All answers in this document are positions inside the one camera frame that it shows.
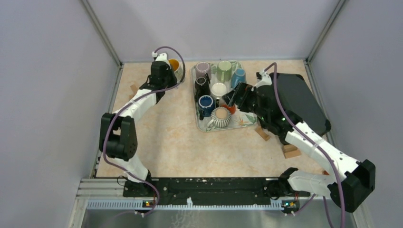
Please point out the lilac mug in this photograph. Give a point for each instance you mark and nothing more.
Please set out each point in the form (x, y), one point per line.
(203, 69)

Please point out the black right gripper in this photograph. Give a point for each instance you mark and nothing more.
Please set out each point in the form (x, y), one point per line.
(244, 90)

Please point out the floral white serving tray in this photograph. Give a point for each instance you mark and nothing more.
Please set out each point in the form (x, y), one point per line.
(239, 119)

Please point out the tan wooden block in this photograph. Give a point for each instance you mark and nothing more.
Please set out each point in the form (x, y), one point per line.
(134, 89)

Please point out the light blue dotted mug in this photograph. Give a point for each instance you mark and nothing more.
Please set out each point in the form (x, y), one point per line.
(238, 76)

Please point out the grey striped mug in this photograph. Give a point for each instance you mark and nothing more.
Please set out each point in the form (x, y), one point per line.
(220, 118)

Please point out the navy blue mug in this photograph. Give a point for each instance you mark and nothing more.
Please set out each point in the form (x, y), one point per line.
(206, 105)

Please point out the black octagonal mug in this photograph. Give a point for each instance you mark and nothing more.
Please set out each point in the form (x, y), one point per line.
(202, 87)

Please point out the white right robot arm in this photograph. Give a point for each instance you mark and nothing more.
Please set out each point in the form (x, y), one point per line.
(349, 182)

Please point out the light green mug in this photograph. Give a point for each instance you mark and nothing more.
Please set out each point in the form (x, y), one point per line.
(224, 71)

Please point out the stacked wooden blocks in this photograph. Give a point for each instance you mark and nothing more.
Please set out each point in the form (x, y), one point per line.
(290, 151)

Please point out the white ribbed mug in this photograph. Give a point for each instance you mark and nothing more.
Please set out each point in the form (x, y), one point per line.
(218, 90)

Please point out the black poker chip case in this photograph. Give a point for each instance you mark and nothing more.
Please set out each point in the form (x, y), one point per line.
(295, 96)

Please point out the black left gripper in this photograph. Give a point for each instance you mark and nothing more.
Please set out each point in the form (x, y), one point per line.
(173, 80)

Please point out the small orange cup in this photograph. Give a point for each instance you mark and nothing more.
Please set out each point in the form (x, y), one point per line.
(232, 109)

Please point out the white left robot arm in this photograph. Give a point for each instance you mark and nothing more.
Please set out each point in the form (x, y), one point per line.
(118, 138)

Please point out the light wooden block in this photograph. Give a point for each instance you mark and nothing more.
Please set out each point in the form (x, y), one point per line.
(263, 133)

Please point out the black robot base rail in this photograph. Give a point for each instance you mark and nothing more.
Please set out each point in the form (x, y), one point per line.
(212, 191)

